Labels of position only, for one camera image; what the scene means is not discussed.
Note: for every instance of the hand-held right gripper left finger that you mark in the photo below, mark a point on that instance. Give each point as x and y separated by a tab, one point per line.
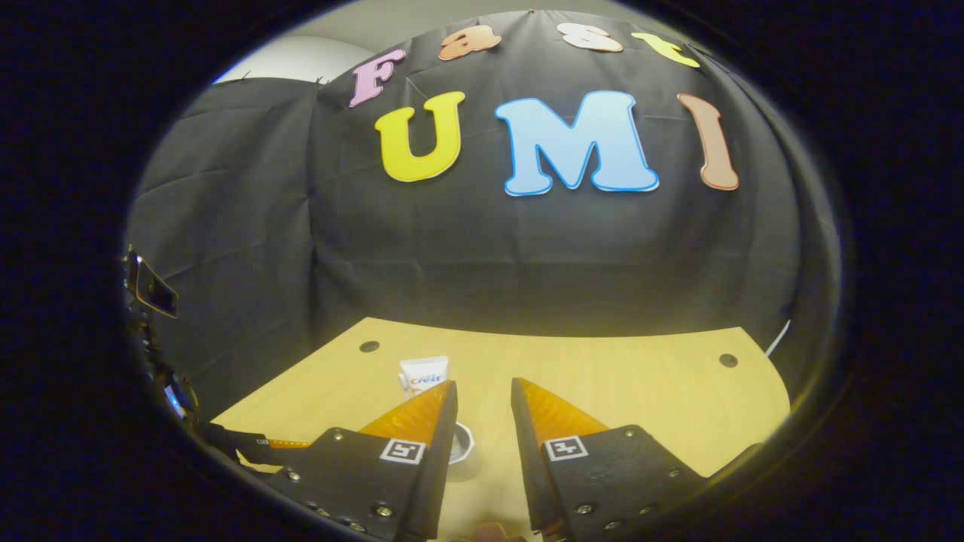
376	482

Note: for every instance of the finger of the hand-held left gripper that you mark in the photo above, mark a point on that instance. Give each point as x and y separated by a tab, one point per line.
248	446

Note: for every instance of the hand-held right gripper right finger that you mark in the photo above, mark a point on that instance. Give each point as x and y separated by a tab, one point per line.
602	482

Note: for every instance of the white cup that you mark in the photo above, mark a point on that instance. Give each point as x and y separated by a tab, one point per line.
463	459

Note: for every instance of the white toothpaste tube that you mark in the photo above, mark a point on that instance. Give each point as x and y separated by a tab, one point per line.
422	376

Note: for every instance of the wooden desktop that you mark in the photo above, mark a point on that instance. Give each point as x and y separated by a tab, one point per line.
640	391

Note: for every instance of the black backdrop cloth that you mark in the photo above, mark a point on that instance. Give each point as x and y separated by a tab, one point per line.
482	248

